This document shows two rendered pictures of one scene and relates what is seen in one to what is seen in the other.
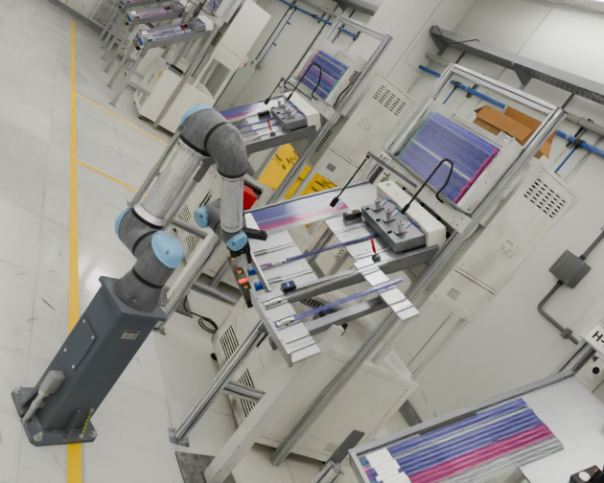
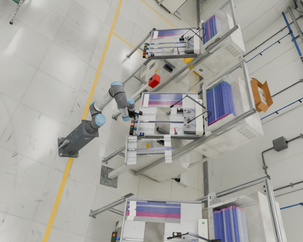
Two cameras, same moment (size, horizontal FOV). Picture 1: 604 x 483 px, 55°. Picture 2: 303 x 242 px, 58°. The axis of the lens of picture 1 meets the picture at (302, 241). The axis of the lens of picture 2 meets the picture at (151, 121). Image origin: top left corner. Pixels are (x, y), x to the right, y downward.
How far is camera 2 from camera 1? 1.43 m
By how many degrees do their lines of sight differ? 26
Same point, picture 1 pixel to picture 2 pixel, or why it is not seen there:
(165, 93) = not seen: outside the picture
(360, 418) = (166, 172)
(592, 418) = (195, 218)
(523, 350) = (249, 164)
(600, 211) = not seen: outside the picture
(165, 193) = (102, 103)
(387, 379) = (177, 165)
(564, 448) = (180, 223)
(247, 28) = not seen: outside the picture
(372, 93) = (224, 46)
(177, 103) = not seen: outside the picture
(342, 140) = (208, 61)
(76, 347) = (73, 136)
